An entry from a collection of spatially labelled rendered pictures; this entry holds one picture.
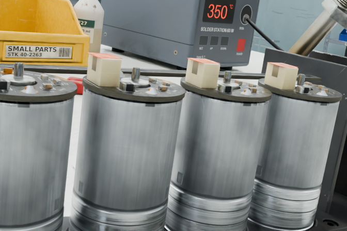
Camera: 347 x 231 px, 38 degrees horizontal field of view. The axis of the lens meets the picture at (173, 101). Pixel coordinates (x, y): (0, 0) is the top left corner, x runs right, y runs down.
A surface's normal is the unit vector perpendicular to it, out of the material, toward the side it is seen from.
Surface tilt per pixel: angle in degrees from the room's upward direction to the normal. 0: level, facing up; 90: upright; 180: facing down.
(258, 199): 90
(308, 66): 90
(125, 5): 90
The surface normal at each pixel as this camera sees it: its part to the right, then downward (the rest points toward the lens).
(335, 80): -0.76, 0.04
